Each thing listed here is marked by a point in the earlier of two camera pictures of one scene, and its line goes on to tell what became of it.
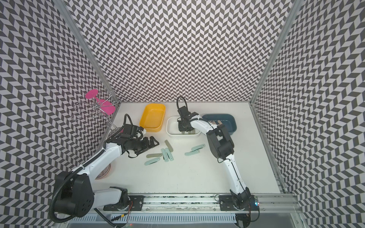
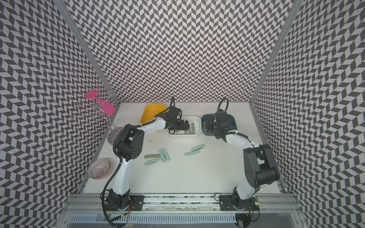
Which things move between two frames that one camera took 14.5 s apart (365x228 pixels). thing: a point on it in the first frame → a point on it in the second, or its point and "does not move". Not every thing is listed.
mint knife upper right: [198, 147] does not move
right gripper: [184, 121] → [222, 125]
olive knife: [153, 155] does not move
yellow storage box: [153, 117] does not move
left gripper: [151, 141] → [187, 125]
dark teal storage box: [229, 121] does not move
